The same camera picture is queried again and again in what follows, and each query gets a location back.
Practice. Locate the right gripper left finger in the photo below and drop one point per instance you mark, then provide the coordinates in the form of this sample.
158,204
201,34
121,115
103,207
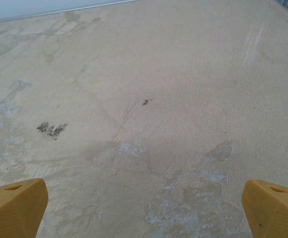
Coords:
12,210

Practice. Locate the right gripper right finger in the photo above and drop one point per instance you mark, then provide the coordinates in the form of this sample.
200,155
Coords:
275,213

